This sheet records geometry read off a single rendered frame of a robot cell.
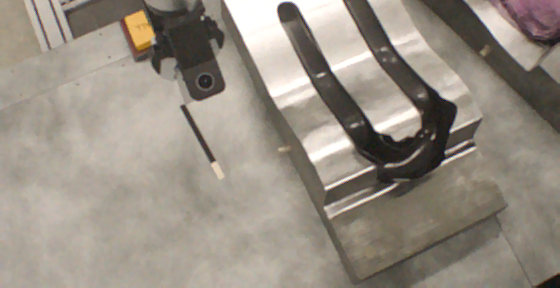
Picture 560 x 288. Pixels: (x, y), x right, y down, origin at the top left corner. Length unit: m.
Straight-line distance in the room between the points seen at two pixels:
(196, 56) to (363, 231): 0.37
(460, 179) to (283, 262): 0.30
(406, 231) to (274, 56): 0.33
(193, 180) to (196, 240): 0.10
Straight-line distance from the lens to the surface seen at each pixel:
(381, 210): 1.05
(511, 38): 1.20
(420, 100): 1.06
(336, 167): 0.98
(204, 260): 1.09
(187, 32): 0.86
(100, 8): 1.96
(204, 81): 0.86
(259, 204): 1.10
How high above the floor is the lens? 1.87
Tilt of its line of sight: 70 degrees down
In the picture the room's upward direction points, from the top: 5 degrees clockwise
